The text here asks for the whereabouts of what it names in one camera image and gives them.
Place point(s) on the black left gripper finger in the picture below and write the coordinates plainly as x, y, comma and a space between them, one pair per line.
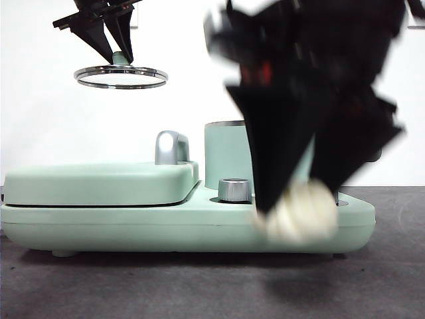
124, 33
94, 36

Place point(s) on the silver control knob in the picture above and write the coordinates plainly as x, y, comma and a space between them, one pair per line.
234, 191

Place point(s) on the glass pot lid green knob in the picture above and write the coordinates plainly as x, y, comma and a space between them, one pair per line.
118, 58

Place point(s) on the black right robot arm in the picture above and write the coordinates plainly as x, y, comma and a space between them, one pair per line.
332, 40

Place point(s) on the white wall socket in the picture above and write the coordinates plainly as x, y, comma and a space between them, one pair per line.
420, 22

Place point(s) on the ribbed white bun green dots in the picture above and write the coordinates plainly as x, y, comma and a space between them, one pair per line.
305, 216

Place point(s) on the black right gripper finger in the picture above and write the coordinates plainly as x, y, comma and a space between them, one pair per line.
272, 149
352, 139

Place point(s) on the mint green breakfast machine base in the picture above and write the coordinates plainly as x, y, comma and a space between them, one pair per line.
133, 229

